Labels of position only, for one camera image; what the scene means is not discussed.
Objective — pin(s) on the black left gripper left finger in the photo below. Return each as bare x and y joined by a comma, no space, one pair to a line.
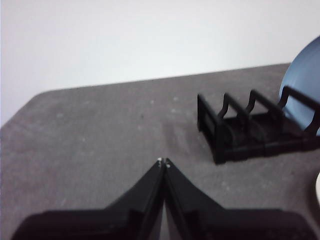
105,225

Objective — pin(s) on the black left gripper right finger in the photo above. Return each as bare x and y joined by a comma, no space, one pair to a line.
212,225

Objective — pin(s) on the pale yellow plate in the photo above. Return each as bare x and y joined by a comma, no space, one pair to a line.
318,186

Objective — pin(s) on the black plastic plate rack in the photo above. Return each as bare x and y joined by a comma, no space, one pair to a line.
240,148

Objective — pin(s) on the blue plate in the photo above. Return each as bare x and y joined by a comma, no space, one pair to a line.
305,75

